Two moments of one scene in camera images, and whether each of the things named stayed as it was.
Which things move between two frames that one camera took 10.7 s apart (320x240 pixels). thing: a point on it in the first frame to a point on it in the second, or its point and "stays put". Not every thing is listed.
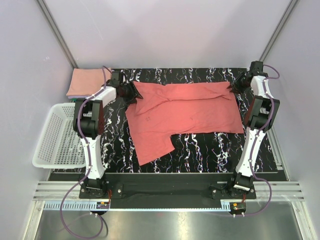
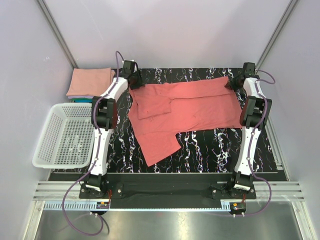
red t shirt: [165, 109] stays put
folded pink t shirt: [86, 81] stays put
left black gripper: [133, 92] to [139, 83]
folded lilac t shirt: [77, 96] stays put
